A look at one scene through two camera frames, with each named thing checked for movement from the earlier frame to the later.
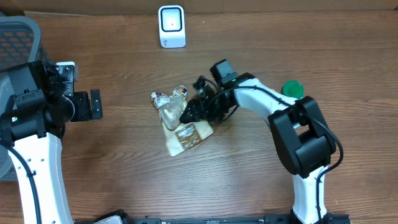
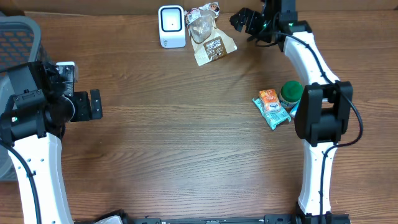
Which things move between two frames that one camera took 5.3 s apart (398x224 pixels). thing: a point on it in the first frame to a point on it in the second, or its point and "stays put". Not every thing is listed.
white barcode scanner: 171,26 stays put
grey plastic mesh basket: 20,43 stays put
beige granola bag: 179,135 to 209,42
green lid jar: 292,88 stays put
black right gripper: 194,106 to 253,20
